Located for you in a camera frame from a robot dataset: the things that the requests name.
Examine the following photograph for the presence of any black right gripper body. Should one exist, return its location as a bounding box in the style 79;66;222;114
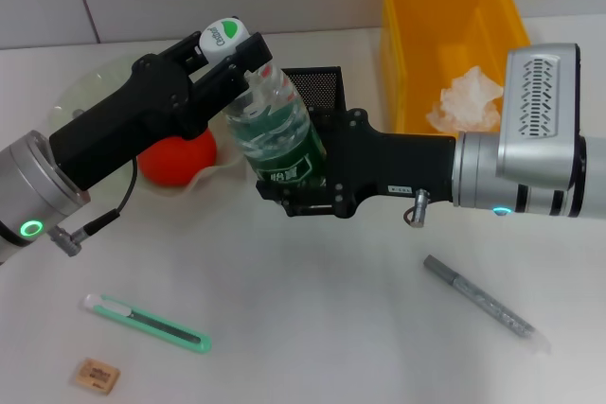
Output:
323;108;459;220

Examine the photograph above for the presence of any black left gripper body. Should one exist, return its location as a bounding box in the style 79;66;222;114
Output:
48;53;210;191

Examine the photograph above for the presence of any clear green label water bottle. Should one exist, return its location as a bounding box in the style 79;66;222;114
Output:
197;16;329;187

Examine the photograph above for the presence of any red orange fruit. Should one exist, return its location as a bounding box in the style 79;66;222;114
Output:
136;132;219;187

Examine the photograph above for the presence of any white paper ball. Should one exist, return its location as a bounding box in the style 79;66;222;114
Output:
424;66;506;133

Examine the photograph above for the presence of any black mesh pen holder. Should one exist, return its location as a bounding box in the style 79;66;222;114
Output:
281;65;348;126

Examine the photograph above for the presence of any translucent green fruit plate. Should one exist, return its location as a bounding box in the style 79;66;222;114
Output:
50;56;247;197

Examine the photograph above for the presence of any grey glitter pen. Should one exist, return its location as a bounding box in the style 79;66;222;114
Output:
422;255;553;353

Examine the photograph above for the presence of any green white utility knife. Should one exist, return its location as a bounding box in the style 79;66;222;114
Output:
83;293;213;355

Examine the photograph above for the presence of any tan eraser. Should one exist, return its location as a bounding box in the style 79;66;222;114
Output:
74;358;121;396

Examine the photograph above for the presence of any silver right wrist connector plug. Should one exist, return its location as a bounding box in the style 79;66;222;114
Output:
404;187;431;229

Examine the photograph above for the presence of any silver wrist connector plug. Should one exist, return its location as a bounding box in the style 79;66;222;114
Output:
404;187;431;229
46;227;80;257

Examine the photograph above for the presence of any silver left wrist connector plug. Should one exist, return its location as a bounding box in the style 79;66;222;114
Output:
46;227;80;257

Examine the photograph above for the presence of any yellow plastic bin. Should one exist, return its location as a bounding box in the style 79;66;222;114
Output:
378;0;531;135

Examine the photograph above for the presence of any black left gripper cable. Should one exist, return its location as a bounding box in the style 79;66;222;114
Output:
70;157;139;239

